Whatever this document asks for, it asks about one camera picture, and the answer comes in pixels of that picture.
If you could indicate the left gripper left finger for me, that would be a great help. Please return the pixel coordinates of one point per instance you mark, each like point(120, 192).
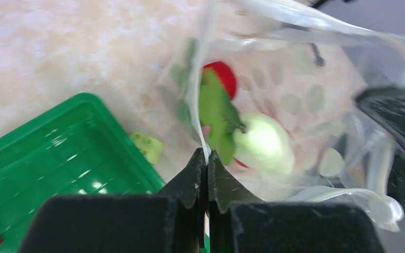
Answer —
point(170, 220)

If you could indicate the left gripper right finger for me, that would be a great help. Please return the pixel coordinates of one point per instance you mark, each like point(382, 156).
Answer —
point(239, 222)

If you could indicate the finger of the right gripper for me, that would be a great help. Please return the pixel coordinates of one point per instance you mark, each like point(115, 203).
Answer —
point(386, 106)

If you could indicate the white radish with leaves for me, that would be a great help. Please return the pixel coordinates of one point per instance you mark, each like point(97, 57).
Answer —
point(253, 139)

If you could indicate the clear dotted zip bag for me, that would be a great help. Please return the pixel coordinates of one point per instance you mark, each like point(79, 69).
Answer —
point(340, 153)

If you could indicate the red tomato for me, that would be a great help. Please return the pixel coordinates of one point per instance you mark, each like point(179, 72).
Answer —
point(226, 76)

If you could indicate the purple white onion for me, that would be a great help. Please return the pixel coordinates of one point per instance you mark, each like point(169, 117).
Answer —
point(206, 133)

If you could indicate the light green lego brick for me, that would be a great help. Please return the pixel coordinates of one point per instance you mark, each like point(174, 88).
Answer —
point(149, 147)

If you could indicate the green plastic tray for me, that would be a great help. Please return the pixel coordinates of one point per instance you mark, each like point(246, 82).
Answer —
point(77, 147)

